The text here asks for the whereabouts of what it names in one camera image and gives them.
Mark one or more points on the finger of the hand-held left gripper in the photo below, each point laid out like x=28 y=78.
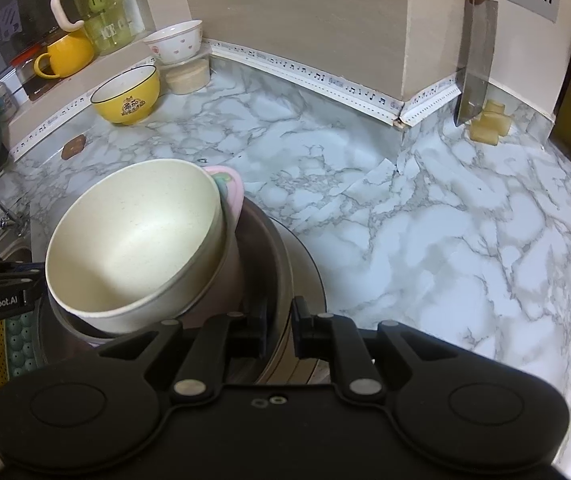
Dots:
x=0 y=270

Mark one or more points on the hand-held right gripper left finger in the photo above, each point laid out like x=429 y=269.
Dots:
x=258 y=335

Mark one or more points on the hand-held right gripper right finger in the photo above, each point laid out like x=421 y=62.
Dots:
x=301 y=335

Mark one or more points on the large white plate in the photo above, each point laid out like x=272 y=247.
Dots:
x=310 y=280

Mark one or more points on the pink pot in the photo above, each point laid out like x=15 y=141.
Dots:
x=225 y=270

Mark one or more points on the stainless steel bowl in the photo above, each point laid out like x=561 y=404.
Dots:
x=265 y=260

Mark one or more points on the cream bowl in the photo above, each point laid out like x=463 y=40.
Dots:
x=135 y=240

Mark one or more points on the teal dotted mat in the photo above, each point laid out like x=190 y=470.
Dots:
x=20 y=345

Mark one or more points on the brown block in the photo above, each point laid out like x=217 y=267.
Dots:
x=73 y=146

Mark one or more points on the small jar with white cap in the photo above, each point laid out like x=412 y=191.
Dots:
x=2 y=105

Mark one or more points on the dark jar with red lid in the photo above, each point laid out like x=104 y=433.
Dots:
x=30 y=85

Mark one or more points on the yellow ceramic bowl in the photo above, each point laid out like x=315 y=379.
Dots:
x=130 y=107

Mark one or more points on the yellow mug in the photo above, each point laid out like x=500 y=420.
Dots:
x=72 y=55

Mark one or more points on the window sticker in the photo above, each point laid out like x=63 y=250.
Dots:
x=10 y=19

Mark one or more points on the white music note trim strip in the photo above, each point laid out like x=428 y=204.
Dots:
x=315 y=80

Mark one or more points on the round clear lidded container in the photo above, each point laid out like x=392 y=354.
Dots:
x=188 y=80

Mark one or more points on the pale yellow sponge blocks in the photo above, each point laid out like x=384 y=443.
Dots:
x=488 y=127

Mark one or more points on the white floral bowl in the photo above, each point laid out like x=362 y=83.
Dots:
x=175 y=47

